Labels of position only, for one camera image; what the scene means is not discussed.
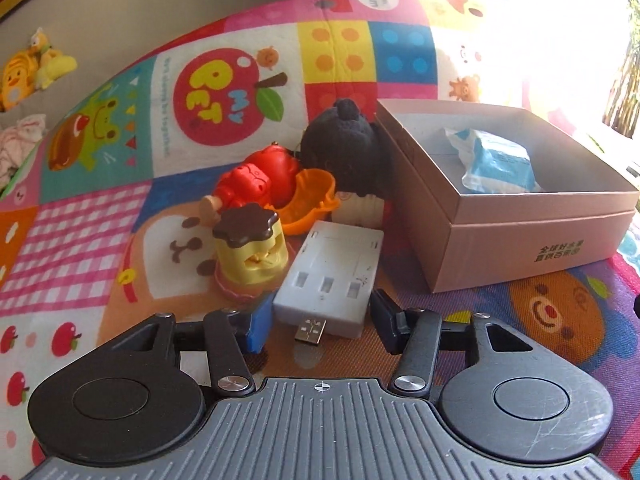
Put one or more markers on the yellow tiger duck plush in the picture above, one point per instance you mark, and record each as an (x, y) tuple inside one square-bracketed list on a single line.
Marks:
[(18, 79)]

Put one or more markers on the blue white tissue pack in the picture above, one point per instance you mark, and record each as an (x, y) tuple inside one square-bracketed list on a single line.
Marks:
[(492, 164)]

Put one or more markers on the yellow green plush toy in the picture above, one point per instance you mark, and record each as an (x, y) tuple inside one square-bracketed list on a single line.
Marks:
[(52, 64)]

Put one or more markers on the pink cardboard box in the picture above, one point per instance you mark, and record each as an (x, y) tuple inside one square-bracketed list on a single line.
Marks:
[(464, 240)]

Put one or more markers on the yellow pudding toy brown top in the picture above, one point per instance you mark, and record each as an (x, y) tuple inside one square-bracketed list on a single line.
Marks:
[(252, 255)]

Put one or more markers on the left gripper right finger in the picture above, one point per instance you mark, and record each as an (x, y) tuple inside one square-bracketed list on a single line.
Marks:
[(412, 335)]

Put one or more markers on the white ribbed toy figure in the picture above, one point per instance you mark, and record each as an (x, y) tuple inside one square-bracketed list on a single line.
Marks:
[(369, 211)]

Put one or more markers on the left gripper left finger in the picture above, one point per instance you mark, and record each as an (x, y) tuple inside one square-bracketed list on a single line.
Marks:
[(230, 336)]

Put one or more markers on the pink white crumpled cloth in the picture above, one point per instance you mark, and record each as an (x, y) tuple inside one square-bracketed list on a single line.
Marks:
[(17, 142)]

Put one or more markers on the colourful cartoon play mat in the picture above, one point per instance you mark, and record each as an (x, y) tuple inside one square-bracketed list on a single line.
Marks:
[(73, 270)]

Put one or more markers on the white usb charger hub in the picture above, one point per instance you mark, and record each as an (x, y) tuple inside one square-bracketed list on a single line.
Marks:
[(331, 279)]

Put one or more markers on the red apple doll figure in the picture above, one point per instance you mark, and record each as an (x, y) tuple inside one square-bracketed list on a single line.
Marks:
[(266, 177)]

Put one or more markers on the black plush toy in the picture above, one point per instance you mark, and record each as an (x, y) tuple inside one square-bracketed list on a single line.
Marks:
[(342, 142)]

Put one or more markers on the orange plastic shell half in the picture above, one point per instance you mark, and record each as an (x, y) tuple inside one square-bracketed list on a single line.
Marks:
[(314, 199)]

